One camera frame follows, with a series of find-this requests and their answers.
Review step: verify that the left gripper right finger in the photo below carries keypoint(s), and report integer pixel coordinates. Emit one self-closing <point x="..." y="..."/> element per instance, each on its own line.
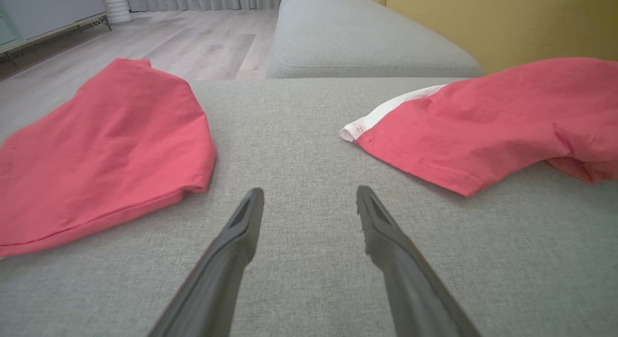
<point x="410" y="288"/>

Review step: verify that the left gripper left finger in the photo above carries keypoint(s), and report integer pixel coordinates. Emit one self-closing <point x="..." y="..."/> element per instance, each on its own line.
<point x="222" y="279"/>

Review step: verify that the red t-shirt white band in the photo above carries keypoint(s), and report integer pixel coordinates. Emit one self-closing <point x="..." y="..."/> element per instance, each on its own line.
<point x="483" y="124"/>

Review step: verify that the grey fabric sofa ottoman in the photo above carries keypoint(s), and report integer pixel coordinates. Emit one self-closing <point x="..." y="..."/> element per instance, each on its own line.
<point x="289" y="148"/>

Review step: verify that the red t-shirt white striped cuffs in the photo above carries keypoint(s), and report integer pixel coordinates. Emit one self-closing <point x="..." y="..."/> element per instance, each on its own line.
<point x="106" y="148"/>

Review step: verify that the grey sofa seat cushion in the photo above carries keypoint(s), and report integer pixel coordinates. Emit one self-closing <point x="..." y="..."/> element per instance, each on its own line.
<point x="357" y="37"/>

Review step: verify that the white ribbed cylinder appliance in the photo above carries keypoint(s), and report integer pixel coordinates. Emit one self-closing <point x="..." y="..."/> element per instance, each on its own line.
<point x="116" y="6"/>

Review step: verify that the pale grey media cabinet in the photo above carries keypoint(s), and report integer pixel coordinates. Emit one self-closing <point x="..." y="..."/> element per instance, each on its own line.
<point x="48" y="8"/>

